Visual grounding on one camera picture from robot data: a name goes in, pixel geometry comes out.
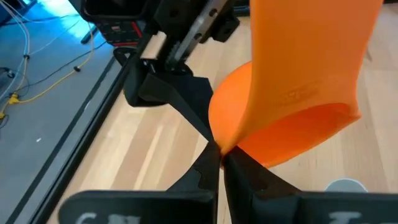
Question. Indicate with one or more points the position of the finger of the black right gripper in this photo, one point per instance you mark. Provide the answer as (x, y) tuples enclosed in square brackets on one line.
[(186, 93)]

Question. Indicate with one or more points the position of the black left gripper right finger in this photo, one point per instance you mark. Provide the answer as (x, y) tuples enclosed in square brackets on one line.
[(280, 208)]

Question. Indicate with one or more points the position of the orange measuring cup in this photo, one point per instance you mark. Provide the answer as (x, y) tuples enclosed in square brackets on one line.
[(295, 62)]

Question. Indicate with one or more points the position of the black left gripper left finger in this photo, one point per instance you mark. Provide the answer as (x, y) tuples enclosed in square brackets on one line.
[(140, 208)]

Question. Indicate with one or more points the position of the red and black toolbox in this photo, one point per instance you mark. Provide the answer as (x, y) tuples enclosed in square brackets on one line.
[(121, 31)]

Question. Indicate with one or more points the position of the black aluminium table frame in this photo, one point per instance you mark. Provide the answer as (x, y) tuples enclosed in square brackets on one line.
[(77, 133)]

